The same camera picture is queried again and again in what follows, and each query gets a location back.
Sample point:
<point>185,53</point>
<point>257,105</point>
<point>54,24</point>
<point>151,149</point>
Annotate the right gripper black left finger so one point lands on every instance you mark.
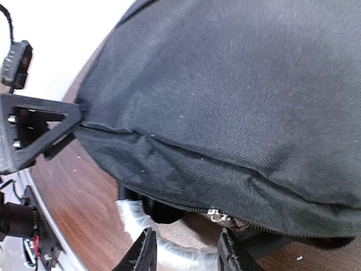
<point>142,255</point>

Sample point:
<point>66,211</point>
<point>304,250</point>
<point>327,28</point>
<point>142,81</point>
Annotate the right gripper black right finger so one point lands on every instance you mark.
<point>232,256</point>

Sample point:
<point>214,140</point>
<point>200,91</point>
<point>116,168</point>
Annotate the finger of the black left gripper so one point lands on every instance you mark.
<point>32,126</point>

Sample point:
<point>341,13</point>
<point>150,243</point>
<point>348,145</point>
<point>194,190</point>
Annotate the black student backpack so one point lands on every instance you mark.
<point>245,111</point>

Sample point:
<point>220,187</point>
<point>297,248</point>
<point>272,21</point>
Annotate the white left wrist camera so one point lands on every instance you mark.
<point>14,69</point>

